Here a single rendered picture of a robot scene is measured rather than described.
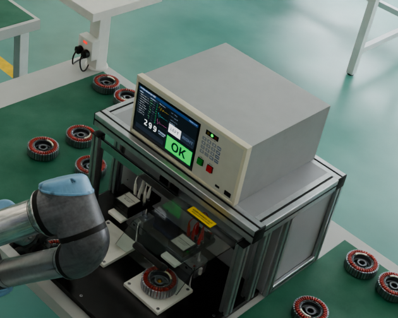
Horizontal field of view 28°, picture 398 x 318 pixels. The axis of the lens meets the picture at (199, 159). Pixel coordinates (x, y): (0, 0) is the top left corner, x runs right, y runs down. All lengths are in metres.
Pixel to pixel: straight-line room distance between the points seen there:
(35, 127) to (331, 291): 1.26
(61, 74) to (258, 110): 1.30
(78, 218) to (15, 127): 1.26
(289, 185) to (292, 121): 0.21
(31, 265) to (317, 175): 0.92
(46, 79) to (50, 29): 1.95
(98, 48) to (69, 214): 1.61
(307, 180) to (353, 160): 2.17
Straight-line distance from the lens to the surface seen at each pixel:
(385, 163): 4.63
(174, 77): 2.36
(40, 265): 1.99
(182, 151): 2.30
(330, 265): 2.70
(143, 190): 2.55
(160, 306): 2.37
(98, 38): 3.35
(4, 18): 3.77
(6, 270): 2.10
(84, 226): 1.84
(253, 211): 2.24
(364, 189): 4.38
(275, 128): 2.22
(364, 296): 2.64
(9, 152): 2.92
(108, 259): 2.49
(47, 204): 1.85
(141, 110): 2.37
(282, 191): 2.33
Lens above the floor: 2.53
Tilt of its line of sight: 36 degrees down
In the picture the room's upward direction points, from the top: 11 degrees clockwise
